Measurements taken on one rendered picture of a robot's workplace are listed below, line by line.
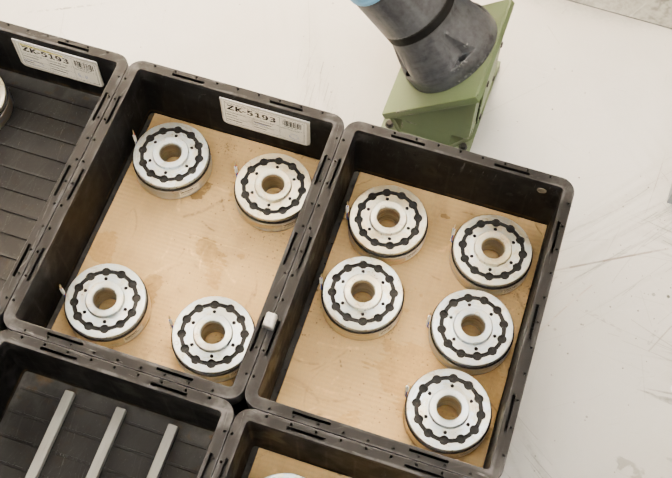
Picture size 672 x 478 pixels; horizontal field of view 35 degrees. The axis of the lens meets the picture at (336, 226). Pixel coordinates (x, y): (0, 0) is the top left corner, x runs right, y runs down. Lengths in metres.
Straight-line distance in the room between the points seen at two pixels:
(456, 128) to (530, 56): 0.23
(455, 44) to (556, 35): 0.30
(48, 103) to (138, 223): 0.24
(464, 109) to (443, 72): 0.06
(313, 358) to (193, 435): 0.17
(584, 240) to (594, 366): 0.19
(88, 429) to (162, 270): 0.22
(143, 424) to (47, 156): 0.41
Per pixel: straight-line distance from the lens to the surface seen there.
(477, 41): 1.51
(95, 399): 1.34
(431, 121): 1.57
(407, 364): 1.33
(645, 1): 2.78
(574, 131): 1.67
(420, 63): 1.51
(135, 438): 1.32
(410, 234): 1.36
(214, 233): 1.40
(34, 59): 1.53
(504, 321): 1.33
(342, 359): 1.33
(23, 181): 1.49
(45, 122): 1.53
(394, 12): 1.46
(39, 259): 1.33
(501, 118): 1.66
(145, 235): 1.42
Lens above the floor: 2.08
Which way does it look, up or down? 63 degrees down
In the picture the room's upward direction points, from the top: 1 degrees clockwise
